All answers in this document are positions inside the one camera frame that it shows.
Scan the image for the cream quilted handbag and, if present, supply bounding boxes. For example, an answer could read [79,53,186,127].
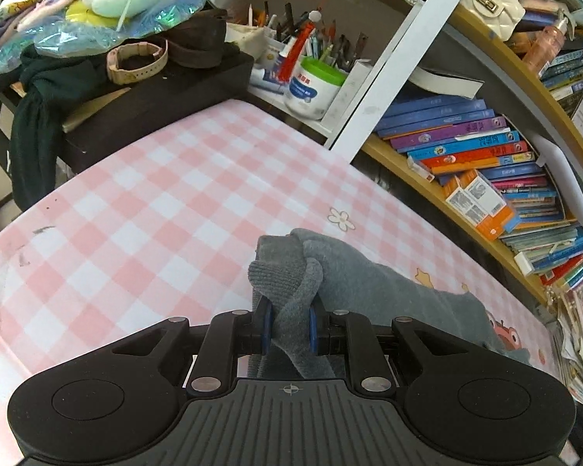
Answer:
[460,0,525,42]

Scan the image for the black side table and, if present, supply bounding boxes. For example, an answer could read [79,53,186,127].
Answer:
[0,50,256,175]

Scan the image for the iridescent plastic bag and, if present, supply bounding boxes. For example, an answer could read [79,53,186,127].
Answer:
[0,0,206,75]

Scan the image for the orange white box upper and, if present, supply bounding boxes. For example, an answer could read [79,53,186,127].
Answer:
[442,169,520,241]

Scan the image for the row of colourful books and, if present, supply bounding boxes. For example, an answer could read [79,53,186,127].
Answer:
[374,95,583,276]

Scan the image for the rolled white paper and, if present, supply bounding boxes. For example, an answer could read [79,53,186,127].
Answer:
[529,134,583,227]

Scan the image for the pink checkered table mat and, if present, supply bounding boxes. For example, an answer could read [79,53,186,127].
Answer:
[0,101,557,465]

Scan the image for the wooden white bookshelf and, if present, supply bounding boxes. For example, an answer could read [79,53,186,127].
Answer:
[211,0,583,301]

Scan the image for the grey sweatpants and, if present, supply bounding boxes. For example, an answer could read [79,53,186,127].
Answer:
[248,228,530,380]

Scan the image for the pink wrist watch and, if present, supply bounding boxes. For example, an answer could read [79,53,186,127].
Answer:
[106,41,168,85]

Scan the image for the white jar green lid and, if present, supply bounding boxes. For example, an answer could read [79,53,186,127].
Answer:
[284,57,347,120]

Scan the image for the rose gold spray bottle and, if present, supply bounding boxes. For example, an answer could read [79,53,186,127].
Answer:
[522,13,576,78]

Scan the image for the dark green cloth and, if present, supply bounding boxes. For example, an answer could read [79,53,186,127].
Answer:
[0,45,109,212]

